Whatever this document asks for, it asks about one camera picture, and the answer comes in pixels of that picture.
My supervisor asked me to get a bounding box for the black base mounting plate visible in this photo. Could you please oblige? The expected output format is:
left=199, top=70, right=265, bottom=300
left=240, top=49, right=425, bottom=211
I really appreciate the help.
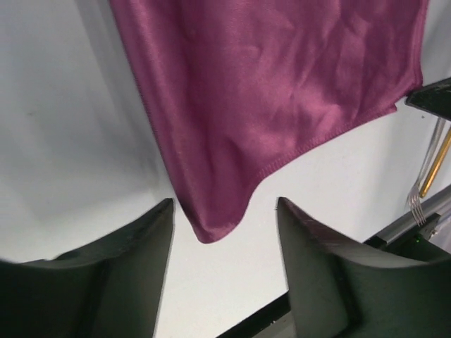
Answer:
left=211, top=188, right=451, bottom=338

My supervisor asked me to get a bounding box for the gold butter knife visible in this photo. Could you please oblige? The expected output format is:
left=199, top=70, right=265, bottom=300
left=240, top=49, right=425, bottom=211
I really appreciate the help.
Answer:
left=419, top=129, right=451, bottom=198

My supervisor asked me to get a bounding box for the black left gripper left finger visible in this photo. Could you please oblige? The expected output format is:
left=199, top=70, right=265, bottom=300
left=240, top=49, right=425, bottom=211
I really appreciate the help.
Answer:
left=1, top=199, right=174, bottom=337

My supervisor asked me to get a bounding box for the magenta satin napkin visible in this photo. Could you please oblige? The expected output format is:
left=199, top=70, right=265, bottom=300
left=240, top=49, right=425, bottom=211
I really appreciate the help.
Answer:
left=110, top=1, right=428, bottom=244

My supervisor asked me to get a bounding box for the silver metal fork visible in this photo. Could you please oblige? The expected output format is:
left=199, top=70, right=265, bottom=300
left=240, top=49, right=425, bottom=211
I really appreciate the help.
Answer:
left=407, top=118, right=445, bottom=225

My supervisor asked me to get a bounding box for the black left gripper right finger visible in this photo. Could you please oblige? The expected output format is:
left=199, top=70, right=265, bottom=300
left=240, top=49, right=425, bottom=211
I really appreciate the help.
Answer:
left=276, top=196, right=451, bottom=338

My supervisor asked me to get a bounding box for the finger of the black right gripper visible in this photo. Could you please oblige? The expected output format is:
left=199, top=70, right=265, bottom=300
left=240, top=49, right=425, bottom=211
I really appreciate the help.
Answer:
left=405, top=77, right=451, bottom=120

